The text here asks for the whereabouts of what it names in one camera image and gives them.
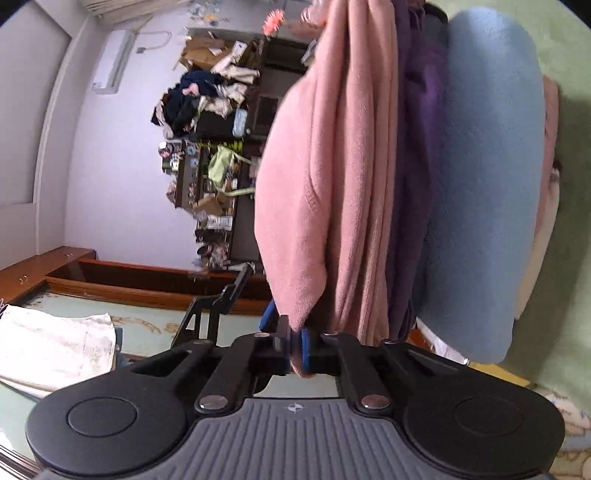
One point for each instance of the white air conditioner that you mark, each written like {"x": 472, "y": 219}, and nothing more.
{"x": 113, "y": 60}

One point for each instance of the folded blue fleece garment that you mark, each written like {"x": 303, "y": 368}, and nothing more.
{"x": 485, "y": 184}

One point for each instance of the white towel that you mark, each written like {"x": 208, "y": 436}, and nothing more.
{"x": 51, "y": 341}

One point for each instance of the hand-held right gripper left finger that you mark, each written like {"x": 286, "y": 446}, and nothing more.
{"x": 281, "y": 360}

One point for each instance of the folded purple garment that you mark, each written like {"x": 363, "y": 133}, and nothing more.
{"x": 415, "y": 138}

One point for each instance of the green bag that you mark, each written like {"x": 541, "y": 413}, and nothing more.
{"x": 221, "y": 164}

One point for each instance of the cardboard box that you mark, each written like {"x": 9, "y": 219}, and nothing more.
{"x": 198, "y": 50}

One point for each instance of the dark cluttered shelf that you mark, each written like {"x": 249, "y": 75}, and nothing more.
{"x": 244, "y": 230}

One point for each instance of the pile of dark clothes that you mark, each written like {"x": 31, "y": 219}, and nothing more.
{"x": 184, "y": 101}

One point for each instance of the wooden cabinet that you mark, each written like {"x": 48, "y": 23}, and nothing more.
{"x": 115, "y": 277}

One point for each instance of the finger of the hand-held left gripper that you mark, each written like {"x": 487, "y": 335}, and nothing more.
{"x": 228, "y": 295}
{"x": 268, "y": 317}

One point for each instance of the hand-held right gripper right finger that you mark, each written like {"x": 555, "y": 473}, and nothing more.
{"x": 305, "y": 350}

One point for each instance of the pastel printed cloth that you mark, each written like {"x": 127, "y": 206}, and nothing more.
{"x": 568, "y": 415}

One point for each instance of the orange pompom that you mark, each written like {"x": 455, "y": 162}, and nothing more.
{"x": 272, "y": 21}

